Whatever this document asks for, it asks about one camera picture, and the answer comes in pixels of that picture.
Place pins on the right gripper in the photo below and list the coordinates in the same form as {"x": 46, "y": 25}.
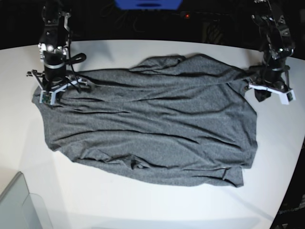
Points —
{"x": 57, "y": 78}

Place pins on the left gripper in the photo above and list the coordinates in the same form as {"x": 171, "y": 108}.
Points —
{"x": 269, "y": 80}

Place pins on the grey t-shirt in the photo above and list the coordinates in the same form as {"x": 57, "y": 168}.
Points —
{"x": 169, "y": 120}

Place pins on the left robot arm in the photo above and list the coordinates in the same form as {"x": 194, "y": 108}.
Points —
{"x": 277, "y": 43}

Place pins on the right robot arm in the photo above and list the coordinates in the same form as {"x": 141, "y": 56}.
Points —
{"x": 55, "y": 49}

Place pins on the blue box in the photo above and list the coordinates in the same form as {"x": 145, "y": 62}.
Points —
{"x": 148, "y": 4}

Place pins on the black power strip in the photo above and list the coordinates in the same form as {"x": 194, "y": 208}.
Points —
{"x": 202, "y": 15}

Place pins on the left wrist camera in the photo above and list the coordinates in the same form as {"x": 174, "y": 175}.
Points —
{"x": 287, "y": 97}

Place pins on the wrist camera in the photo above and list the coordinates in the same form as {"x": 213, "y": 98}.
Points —
{"x": 47, "y": 97}
{"x": 287, "y": 97}

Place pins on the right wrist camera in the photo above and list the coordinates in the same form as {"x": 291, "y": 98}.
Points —
{"x": 47, "y": 97}

